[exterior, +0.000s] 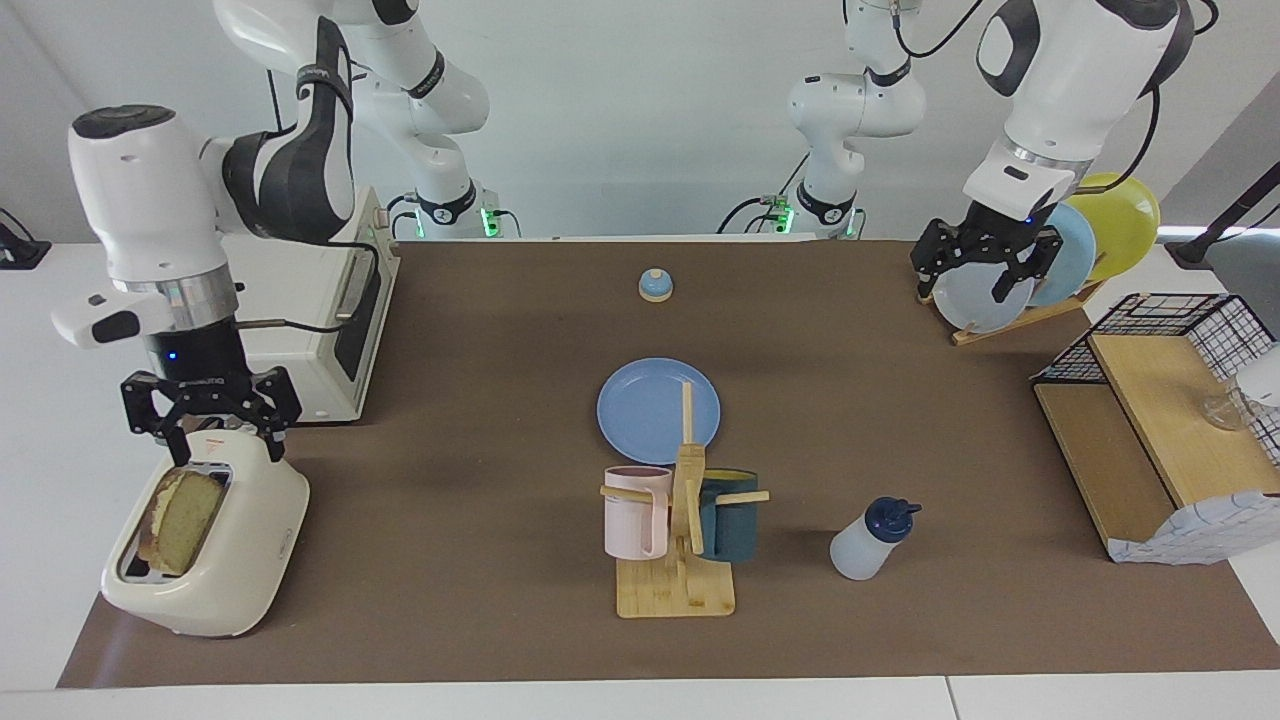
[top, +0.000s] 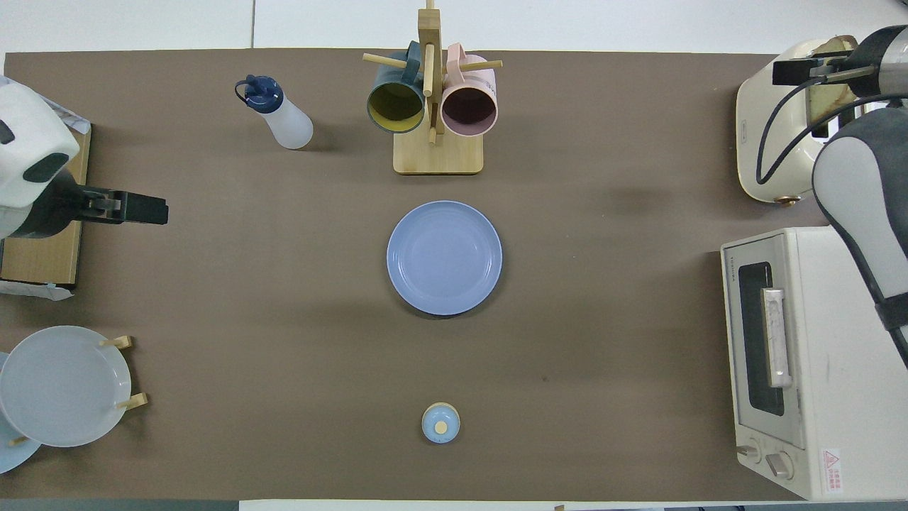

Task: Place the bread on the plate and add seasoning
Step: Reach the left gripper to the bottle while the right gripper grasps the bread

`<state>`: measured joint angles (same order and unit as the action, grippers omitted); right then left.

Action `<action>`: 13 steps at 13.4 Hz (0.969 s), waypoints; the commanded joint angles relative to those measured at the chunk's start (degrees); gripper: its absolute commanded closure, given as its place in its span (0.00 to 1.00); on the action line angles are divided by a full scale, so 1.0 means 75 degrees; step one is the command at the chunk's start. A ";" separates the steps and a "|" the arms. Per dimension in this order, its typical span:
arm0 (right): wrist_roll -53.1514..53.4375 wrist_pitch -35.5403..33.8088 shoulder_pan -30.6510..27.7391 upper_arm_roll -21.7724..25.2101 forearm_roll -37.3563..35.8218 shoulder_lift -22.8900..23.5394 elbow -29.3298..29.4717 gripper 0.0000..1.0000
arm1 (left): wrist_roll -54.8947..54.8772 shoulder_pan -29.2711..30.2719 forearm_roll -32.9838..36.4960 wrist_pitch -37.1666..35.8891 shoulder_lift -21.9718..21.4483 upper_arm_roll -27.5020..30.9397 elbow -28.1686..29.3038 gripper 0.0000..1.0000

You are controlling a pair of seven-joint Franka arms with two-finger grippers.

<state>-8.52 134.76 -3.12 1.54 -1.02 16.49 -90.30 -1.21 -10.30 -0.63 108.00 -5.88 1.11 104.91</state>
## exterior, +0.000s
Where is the light blue plate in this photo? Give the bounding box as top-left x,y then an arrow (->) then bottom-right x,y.
1000,200 -> 1098,308

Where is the yellow plate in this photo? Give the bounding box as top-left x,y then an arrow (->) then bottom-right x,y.
1058,172 -> 1161,283

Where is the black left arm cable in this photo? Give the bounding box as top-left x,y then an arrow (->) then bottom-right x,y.
893,0 -> 1221,196

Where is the white bottle navy cap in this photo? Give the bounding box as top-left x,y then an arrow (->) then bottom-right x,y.
829,497 -> 923,581

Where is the patterned white cloth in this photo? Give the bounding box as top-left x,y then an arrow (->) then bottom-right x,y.
1107,490 -> 1280,567

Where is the grey plate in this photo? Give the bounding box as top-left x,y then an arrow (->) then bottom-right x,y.
932,228 -> 1036,334

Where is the wooden two-tier shelf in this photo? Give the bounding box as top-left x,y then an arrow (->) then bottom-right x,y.
1033,332 -> 1280,561

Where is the white rounded object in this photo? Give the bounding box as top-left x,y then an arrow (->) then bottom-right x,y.
1238,345 -> 1280,411

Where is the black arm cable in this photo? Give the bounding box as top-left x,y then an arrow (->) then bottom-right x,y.
235,238 -> 383,336
893,0 -> 1221,196

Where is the toasted bread slice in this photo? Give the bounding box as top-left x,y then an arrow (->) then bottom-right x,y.
138,468 -> 233,577

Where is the white toaster oven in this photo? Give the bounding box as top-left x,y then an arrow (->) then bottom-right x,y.
205,185 -> 401,426

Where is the brown table mat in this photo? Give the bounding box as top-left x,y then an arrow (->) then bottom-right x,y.
57,240 -> 1280,689

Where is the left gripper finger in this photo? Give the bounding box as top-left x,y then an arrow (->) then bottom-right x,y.
990,228 -> 1064,304
909,216 -> 963,301

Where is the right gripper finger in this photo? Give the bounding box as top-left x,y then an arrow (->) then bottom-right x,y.
245,366 -> 303,464
121,372 -> 193,467

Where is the black stand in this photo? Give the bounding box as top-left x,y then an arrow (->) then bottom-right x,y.
1165,160 -> 1280,269

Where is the wooden dish rack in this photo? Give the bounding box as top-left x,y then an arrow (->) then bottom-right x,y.
918,278 -> 1106,347

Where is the pink mug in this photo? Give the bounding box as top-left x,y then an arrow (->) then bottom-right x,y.
603,466 -> 673,561

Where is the cream two-slot toaster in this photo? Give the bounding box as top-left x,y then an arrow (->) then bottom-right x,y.
100,428 -> 311,639

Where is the blue round plate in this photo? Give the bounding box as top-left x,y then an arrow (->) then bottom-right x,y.
597,358 -> 721,467

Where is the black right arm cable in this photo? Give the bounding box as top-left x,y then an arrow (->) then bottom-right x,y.
235,238 -> 383,336

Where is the wooden mug tree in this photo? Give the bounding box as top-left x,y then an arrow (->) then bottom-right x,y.
600,381 -> 771,619

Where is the black wire basket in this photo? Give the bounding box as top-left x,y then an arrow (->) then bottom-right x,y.
1033,293 -> 1280,466

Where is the clear glass cup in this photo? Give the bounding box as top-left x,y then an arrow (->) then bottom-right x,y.
1203,388 -> 1263,433

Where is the teal mug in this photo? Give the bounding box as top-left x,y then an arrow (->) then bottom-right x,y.
697,468 -> 761,562

